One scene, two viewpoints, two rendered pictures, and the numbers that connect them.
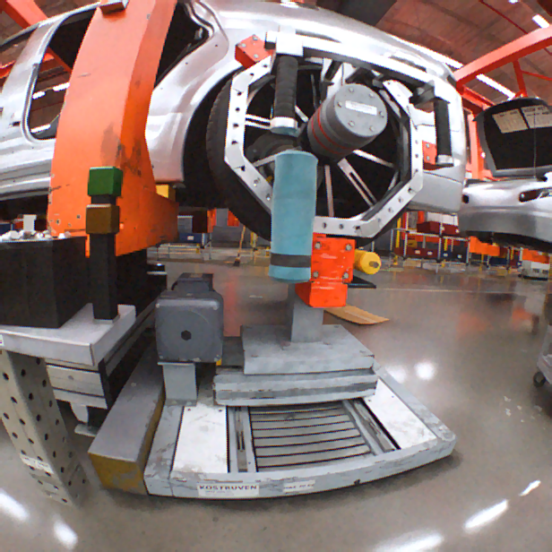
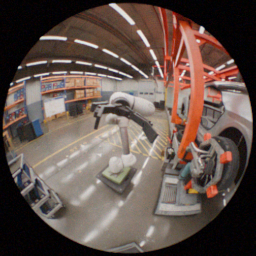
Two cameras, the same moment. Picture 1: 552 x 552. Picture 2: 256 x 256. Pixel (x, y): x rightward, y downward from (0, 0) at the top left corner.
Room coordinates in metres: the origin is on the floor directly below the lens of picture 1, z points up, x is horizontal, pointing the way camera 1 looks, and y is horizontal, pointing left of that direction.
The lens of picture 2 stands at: (0.20, -0.80, 1.40)
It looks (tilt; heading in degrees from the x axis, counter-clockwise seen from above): 23 degrees down; 124
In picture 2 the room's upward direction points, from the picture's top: straight up
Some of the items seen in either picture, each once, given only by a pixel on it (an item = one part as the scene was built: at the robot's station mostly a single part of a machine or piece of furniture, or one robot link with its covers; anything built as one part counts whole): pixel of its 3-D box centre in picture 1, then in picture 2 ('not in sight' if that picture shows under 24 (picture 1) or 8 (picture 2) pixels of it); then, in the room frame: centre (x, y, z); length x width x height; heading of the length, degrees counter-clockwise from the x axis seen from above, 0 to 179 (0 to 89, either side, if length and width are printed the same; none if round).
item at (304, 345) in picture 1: (304, 312); (192, 189); (0.88, -0.10, 0.32); 0.40 x 0.30 x 0.28; 100
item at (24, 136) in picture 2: not in sight; (25, 130); (-6.28, -3.16, 0.49); 1.26 x 0.85 x 0.97; 93
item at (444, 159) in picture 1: (443, 131); (188, 180); (0.51, -0.33, 0.83); 0.04 x 0.04 x 0.16
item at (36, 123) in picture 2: not in sight; (37, 127); (-5.32, -1.87, 0.49); 0.64 x 0.54 x 0.97; 12
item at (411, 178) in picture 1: (332, 133); (204, 165); (0.71, -0.13, 0.85); 0.54 x 0.07 x 0.54; 100
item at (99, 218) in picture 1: (103, 219); not in sight; (0.33, 0.23, 0.59); 0.04 x 0.04 x 0.04; 10
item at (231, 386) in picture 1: (288, 365); (186, 192); (0.88, -0.06, 0.13); 0.50 x 0.36 x 0.10; 100
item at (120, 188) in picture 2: not in sight; (117, 178); (-0.35, -0.29, 0.15); 0.50 x 0.50 x 0.30; 5
